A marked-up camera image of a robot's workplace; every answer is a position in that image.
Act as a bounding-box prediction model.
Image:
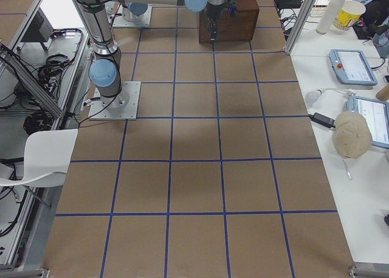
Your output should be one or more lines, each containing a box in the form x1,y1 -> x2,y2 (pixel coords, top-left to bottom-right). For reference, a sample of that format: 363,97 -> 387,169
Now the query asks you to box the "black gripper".
205,0 -> 238,44

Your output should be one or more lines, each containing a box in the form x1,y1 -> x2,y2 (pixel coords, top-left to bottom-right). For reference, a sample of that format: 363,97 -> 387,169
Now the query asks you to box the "white light bulb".
305,89 -> 324,106

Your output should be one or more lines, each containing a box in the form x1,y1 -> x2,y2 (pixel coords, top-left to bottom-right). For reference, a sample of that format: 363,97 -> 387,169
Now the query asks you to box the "white cardboard tube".
316,0 -> 345,35

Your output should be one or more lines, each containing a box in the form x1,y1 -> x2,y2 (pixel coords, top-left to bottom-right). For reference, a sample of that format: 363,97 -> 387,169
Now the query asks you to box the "yellow paper cup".
333,1 -> 366,30

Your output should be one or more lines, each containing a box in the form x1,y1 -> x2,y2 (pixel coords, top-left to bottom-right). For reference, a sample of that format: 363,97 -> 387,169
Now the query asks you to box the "blue teach pendant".
346,96 -> 388,149
329,49 -> 377,86

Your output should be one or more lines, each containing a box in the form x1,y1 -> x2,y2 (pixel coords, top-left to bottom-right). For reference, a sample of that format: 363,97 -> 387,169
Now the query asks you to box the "black power adapter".
309,113 -> 336,128

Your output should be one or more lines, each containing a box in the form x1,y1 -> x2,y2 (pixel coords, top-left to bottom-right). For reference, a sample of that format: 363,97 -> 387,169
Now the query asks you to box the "beige cap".
332,111 -> 373,159

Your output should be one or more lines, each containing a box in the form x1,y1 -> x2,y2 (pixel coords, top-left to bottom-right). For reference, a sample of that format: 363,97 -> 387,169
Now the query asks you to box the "white plastic chair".
1,129 -> 78,188

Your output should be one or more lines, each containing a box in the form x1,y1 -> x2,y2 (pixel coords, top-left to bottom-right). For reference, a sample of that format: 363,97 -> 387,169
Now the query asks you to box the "aluminium frame post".
284,0 -> 316,55

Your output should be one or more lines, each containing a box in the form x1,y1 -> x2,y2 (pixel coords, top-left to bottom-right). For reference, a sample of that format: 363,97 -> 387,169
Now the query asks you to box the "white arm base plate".
88,81 -> 141,121
113,4 -> 152,29

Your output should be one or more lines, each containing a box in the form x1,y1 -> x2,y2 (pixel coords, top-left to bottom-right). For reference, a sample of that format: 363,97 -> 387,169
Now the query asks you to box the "black cable bundle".
38,54 -> 77,92

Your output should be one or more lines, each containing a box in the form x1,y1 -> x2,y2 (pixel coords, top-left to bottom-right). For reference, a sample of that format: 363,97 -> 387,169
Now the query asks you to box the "black box on frame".
18,8 -> 53,50

